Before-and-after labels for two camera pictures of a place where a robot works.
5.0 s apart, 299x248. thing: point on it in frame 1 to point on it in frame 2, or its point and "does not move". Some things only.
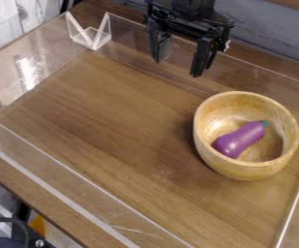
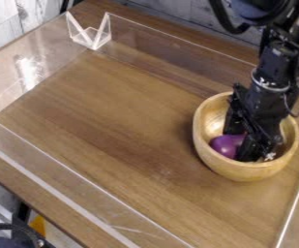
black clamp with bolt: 26,237 does not move
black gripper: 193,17 to 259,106
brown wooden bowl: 226,112 does not move
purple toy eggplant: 231,144 does not move
